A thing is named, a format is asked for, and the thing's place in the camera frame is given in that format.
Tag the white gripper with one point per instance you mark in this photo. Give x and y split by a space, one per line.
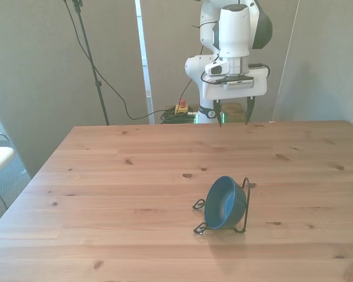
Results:
238 90

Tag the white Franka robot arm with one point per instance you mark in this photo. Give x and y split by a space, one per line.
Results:
234 32

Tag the yellow emergency stop box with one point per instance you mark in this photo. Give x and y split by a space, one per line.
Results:
181 108

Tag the thin white leaning rod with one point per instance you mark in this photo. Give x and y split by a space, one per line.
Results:
285 58

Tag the black tripod stand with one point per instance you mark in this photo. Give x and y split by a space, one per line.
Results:
89 55

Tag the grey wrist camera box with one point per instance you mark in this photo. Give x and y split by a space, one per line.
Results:
239 83

